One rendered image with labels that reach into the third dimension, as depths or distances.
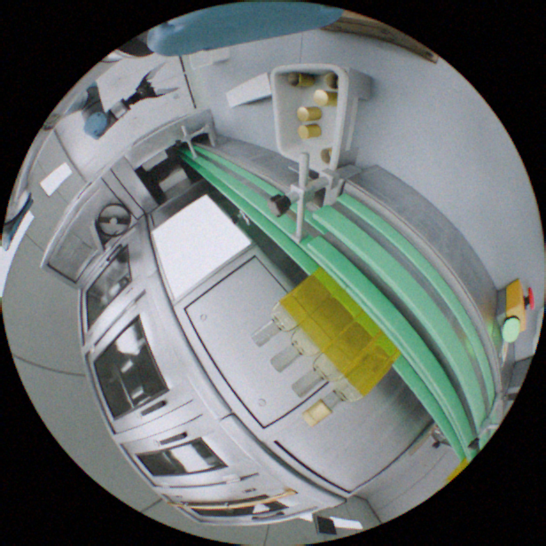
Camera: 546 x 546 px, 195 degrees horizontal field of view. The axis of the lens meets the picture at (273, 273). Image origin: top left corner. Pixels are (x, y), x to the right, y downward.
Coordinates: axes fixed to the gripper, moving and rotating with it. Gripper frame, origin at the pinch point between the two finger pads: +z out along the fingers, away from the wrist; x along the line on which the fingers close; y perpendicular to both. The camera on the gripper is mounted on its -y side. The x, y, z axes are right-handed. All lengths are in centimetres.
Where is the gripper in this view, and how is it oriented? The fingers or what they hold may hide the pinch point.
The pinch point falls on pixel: (173, 74)
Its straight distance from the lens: 78.4
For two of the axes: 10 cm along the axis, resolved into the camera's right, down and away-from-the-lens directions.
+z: 7.8, -6.2, 0.6
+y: -6.2, -7.4, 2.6
